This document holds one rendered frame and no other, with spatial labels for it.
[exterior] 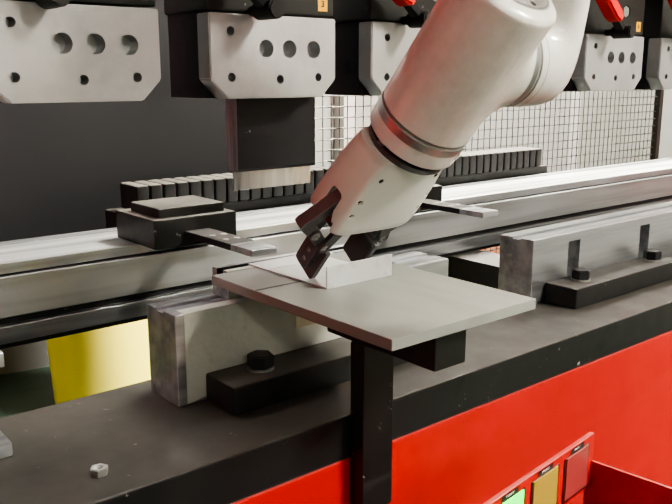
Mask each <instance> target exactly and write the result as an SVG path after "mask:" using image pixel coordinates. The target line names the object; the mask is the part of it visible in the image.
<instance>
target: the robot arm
mask: <svg viewBox="0 0 672 504"><path fill-rule="evenodd" d="M589 5H590V0H437V2H436V4H435V6H434V7H433V9H432V11H431V12H430V14H429V16H428V17H427V19H426V21H425V22H424V24H423V26H422V27H421V29H420V31H419V32H418V34H417V36H416V37H415V39H414V41H413V42H412V44H411V46H410V47H409V49H408V51H407V52H406V54H405V56H404V57H403V59H402V61H401V62H400V64H399V66H398V67H397V69H396V71H395V73H394V74H393V76H392V78H391V79H390V81H389V83H388V84H387V86H386V88H385V89H384V91H383V93H382V94H381V96H380V98H379V99H378V101H377V103H376V104H375V106H374V108H373V109H372V111H371V114H370V121H371V122H370V125H369V127H365V128H362V129H361V130H360V131H359V132H358V133H357V134H356V135H355V136H354V137H353V139H352V140H351V141H350V142H349V143H348V144H347V145H346V146H345V148H344V149H343V150H342V151H341V153H340V154H339V155H338V157H337V158H336V159H335V161H334V162H333V163H332V165H331V166H330V168H329V169H328V170H327V172H326V173H325V175H324V176H323V178H322V179H321V181H320V182H319V184H318V185H317V187H316V189H315V190H314V192H313V194H312V196H311V199H310V201H311V203H312V204H313V206H311V207H310V208H308V209H307V210H305V211H304V212H302V213H301V214H300V215H298V216H297V217H296V218H295V221H296V223H297V225H298V226H299V228H300V230H301V231H302V232H303V233H304V234H305V235H306V236H307V237H306V238H305V240H304V241H303V243H302V245H301V246H300V248H299V250H298V251H297V253H296V258H297V260H298V262H299V263H300V265H301V267H302V268H303V270H304V272H305V273H306V275H307V277H308V278H309V279H312V278H315V277H316V276H317V275H318V273H319V272H320V270H321V269H322V267H323V265H324V264H325V262H326V261H327V259H328V258H329V256H330V255H331V254H330V251H329V249H330V248H331V247H332V246H333V245H334V244H335V243H336V242H337V241H338V240H339V239H340V238H341V237H342V236H343V235H350V237H349V238H348V240H347V241H346V243H345V244H344V246H343V250H344V251H345V253H346V254H347V256H348V257H349V259H350V261H351V262H352V261H357V260H362V259H367V258H370V257H371V256H372V255H373V253H374V252H375V250H376V249H377V248H378V246H379V245H378V243H382V242H384V241H386V240H387V239H388V237H389V234H390V232H391V231H392V230H394V229H395V228H397V227H400V225H403V224H405V223H406V222H407V221H408V220H409V219H410V218H411V217H412V216H413V215H414V214H416V213H417V212H419V211H420V205H421V204H422V202H423V201H424V200H425V198H426V197H427V195H428V193H429V192H430V190H431V189H432V187H433V185H434V184H435V182H436V180H437V178H438V177H439V175H440V173H441V171H442V169H445V168H447V167H449V166H451V165H452V163H453V162H454V161H455V160H457V159H458V157H459V156H460V155H461V154H460V153H461V151H462V150H463V148H464V147H465V146H466V144H467V143H468V142H469V140H470V139H471V138H472V136H473V135H474V133H475V132H476V131H477V129H478V128H479V127H480V125H481V124H482V123H483V121H484V120H485V119H486V118H487V117H488V116H490V115H491V114H492V113H493V112H495V111H497V110H498V109H500V108H503V107H527V106H537V105H542V104H545V103H547V102H549V101H551V100H553V99H554V98H556V97H557V96H558V95H559V94H560V93H561V92H562V91H563V90H564V88H565V87H566V85H567V84H568V82H569V80H570V78H571V76H572V73H573V71H574V68H575V66H576V63H577V59H578V56H579V52H580V48H581V44H582V40H583V36H584V30H585V25H586V20H587V15H588V10H589ZM326 223H328V225H329V226H330V234H329V235H328V236H327V237H326V238H325V237H324V235H323V234H322V232H321V231H320V229H321V228H322V227H323V226H324V225H325V224H326ZM377 242H378V243H377Z"/></svg>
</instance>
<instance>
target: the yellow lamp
mask: <svg viewBox="0 0 672 504"><path fill-rule="evenodd" d="M558 470H559V466H556V467H555V468H553V469H552V470H550V471H549V472H547V473H546V474H545V475H543V476H542V477H540V478H539V479H537V480H536V481H534V483H533V500H532V504H556V500H557V485H558Z"/></svg>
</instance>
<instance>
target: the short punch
mask: <svg viewBox="0 0 672 504"><path fill-rule="evenodd" d="M226 126H227V161H228V169H229V171H232V172H233V191H239V190H248V189H258V188H267V187H277V186H286V185H295V184H305V183H310V166H313V165H314V164H315V97H296V98H249V99H226Z"/></svg>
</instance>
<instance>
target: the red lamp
mask: <svg viewBox="0 0 672 504"><path fill-rule="evenodd" d="M588 454H589V445H586V446H585V447H584V448H582V449H581V450H579V451H578V452H576V453H575V454H573V455H572V456H571V457H569V458H568V459H567V461H566V476H565V491H564V501H566V500H567V499H569V498H570V497H571V496H573V495H574V494H575V493H577V492H578V491H579V490H580V489H582V488H583V487H584V486H586V481H587V468H588Z"/></svg>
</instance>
